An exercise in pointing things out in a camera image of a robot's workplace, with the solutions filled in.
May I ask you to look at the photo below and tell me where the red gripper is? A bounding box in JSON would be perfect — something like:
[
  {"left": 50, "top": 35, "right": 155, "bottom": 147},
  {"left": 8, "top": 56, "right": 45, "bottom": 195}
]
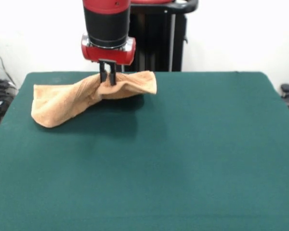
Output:
[{"left": 81, "top": 34, "right": 137, "bottom": 86}]

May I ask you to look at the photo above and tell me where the tan terry towel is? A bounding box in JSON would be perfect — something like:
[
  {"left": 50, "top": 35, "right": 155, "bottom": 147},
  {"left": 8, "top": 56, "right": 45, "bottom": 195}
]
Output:
[{"left": 30, "top": 70, "right": 158, "bottom": 128}]

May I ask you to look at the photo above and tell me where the dark green table cloth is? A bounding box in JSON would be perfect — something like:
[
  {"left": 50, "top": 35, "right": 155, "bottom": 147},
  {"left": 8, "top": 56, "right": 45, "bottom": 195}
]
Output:
[{"left": 0, "top": 71, "right": 289, "bottom": 231}]

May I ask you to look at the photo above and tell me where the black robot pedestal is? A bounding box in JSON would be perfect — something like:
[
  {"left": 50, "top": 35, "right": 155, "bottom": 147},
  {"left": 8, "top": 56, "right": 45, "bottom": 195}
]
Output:
[{"left": 121, "top": 0, "right": 199, "bottom": 72}]

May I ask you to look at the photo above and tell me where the black cable bundle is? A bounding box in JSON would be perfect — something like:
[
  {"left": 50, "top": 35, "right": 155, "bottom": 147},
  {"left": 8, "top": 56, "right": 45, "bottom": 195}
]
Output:
[{"left": 0, "top": 78, "right": 19, "bottom": 106}]

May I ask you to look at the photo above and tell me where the grey cable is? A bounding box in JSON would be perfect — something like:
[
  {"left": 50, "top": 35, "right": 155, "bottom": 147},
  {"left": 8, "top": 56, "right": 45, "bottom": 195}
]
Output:
[{"left": 0, "top": 44, "right": 16, "bottom": 86}]

